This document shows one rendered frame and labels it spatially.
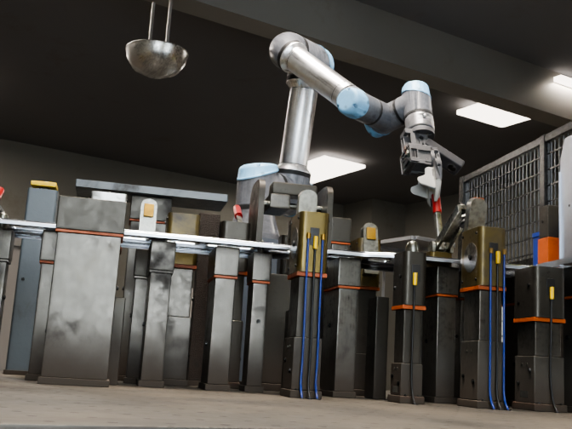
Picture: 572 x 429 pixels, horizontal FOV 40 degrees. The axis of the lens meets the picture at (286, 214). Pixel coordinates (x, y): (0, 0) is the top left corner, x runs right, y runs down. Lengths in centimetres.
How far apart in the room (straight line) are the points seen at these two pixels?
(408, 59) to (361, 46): 43
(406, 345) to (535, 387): 26
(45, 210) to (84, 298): 57
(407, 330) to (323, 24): 407
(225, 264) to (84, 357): 36
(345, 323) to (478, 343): 28
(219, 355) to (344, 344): 26
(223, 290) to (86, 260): 31
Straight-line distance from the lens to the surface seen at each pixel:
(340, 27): 556
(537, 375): 164
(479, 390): 157
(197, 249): 177
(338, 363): 166
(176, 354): 178
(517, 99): 657
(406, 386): 156
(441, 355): 174
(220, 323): 161
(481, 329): 157
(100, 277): 146
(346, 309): 167
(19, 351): 196
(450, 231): 192
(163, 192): 196
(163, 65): 472
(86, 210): 147
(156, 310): 160
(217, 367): 161
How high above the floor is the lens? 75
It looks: 11 degrees up
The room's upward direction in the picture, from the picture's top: 4 degrees clockwise
